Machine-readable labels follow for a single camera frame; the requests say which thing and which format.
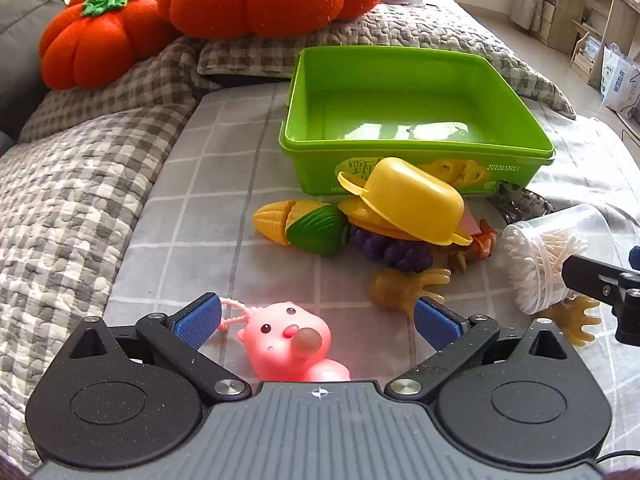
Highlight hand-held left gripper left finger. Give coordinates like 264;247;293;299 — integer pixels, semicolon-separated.
67;292;253;403

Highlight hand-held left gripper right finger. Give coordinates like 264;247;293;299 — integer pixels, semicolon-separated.
385;296;576;403

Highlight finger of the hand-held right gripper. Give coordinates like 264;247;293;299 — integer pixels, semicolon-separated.
561;254;640;346

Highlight translucent rubber hand toy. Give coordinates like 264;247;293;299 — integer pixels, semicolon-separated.
537;295;603;348
367;267;453;318

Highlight clear cotton swab jar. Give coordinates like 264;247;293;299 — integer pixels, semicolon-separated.
501;204;613;316

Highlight pink pig toy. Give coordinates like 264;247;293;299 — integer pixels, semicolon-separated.
220;296;352;383

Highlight dark patterned object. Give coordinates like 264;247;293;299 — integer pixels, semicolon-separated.
487;182;556;226

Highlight yellow toy pot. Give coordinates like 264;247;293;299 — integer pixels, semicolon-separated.
337;156;473;247

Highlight yellow orange toy fruit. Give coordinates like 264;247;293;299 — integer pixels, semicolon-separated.
337;197;421;241

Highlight toy corn cob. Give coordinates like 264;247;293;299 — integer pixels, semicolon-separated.
252;200;351;256

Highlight green plastic box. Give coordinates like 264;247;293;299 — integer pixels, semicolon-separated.
278;46;556;197

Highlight purple toy grapes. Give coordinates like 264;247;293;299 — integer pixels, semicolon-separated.
348;225;435;273

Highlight orange fox figurine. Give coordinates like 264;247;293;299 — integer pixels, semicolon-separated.
447;219;498;273

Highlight grey grid bed sheet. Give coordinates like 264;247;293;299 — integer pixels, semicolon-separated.
102;77;640;453

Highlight grey checked quilt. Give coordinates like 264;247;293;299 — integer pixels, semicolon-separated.
0;35;231;471

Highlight white paper bag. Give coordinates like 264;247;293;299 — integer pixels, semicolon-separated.
599;42;640;111

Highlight wooden shelf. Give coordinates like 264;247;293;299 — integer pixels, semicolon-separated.
510;0;640;86

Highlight grey checked pillow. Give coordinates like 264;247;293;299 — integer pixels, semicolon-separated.
197;0;577;121

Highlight orange pumpkin pillow green stem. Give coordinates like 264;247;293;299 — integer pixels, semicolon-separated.
39;0;182;92

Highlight grey sofa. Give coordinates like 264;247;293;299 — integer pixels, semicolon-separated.
0;0;86;153

